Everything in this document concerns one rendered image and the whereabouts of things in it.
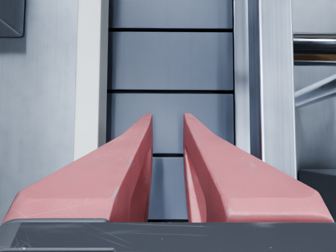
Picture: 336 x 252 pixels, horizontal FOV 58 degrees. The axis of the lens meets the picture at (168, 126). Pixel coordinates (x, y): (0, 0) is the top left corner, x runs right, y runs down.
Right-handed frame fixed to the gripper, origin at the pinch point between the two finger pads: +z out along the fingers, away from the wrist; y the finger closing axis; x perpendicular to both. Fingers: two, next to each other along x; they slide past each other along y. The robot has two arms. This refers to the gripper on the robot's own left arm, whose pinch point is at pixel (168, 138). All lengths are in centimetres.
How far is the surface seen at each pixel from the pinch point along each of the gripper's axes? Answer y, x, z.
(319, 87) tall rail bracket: -8.7, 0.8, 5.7
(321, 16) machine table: -12.1, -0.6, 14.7
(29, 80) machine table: 10.7, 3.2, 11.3
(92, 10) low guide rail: 3.7, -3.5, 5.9
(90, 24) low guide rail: 3.8, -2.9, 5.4
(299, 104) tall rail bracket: -9.0, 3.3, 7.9
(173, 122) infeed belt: -0.3, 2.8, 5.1
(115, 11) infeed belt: 3.3, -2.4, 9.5
